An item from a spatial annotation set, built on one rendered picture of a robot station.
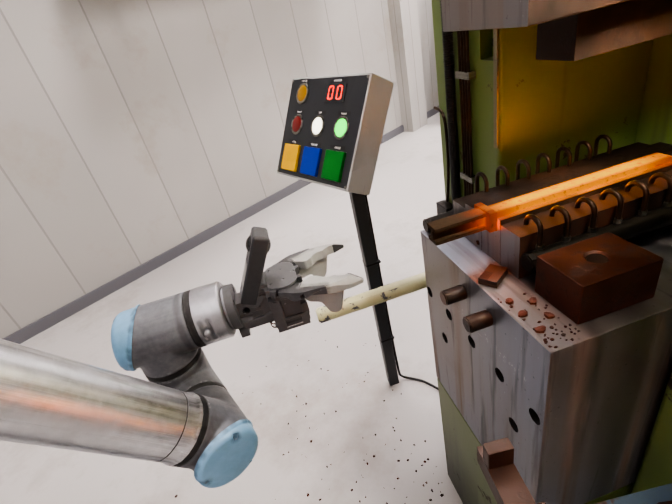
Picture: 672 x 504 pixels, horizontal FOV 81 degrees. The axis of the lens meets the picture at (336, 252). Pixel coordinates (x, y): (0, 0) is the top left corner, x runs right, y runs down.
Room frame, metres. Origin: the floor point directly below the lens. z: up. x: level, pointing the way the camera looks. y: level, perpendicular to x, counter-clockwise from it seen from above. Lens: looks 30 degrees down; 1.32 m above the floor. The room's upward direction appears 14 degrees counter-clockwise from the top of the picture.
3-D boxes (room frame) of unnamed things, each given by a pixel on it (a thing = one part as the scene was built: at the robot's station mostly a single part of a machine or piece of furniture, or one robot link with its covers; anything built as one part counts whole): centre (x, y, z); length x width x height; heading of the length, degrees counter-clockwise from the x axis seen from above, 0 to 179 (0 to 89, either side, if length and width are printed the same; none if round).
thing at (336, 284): (0.48, 0.02, 0.97); 0.09 x 0.03 x 0.06; 70
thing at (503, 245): (0.61, -0.47, 0.96); 0.42 x 0.20 x 0.09; 98
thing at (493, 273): (0.50, -0.24, 0.92); 0.04 x 0.03 x 0.01; 132
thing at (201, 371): (0.48, 0.29, 0.86); 0.12 x 0.09 x 0.12; 31
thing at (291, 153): (1.14, 0.06, 1.01); 0.07 x 0.05 x 0.07; 33
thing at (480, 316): (0.46, -0.19, 0.87); 0.04 x 0.03 x 0.03; 98
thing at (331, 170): (0.97, -0.05, 1.01); 0.07 x 0.05 x 0.07; 33
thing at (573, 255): (0.41, -0.34, 0.95); 0.12 x 0.09 x 0.07; 98
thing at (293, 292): (0.49, 0.06, 0.99); 0.09 x 0.05 x 0.02; 70
